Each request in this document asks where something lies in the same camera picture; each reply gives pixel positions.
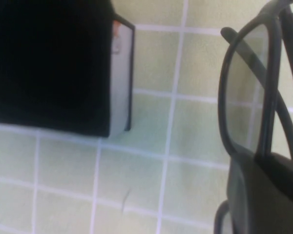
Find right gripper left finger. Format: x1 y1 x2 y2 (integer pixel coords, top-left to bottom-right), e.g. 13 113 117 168
228 155 293 234

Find black framed glasses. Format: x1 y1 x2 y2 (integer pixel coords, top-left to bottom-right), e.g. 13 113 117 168
213 0 293 234

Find black glasses case printed sides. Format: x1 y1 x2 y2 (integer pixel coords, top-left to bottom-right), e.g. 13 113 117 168
0 0 136 138

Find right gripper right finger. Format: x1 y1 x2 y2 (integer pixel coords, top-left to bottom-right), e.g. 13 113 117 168
249 153 293 215

